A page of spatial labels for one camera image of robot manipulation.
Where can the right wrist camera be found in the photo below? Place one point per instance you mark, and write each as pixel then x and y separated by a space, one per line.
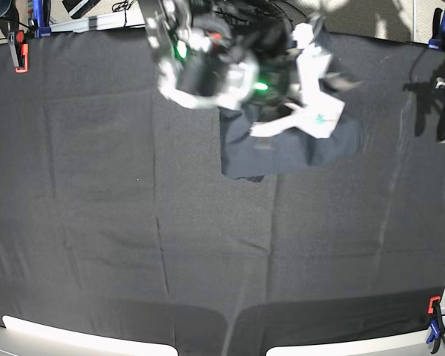
pixel 321 118

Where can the blue clamp top left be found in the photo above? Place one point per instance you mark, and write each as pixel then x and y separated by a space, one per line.
pixel 39 17

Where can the dark navy t-shirt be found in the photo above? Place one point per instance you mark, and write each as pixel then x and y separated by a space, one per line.
pixel 246 157

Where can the orange clamp far left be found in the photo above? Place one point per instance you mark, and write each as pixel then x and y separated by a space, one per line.
pixel 19 50

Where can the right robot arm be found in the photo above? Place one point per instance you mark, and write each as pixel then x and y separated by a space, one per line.
pixel 228 54

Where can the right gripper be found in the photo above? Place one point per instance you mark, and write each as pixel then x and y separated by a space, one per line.
pixel 313 63

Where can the black table cloth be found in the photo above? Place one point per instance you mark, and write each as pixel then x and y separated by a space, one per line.
pixel 115 218

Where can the orange blue clamp near right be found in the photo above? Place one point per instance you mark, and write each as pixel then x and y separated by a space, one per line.
pixel 436 325

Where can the blue clamp top right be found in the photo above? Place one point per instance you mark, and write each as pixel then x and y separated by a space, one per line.
pixel 437 41

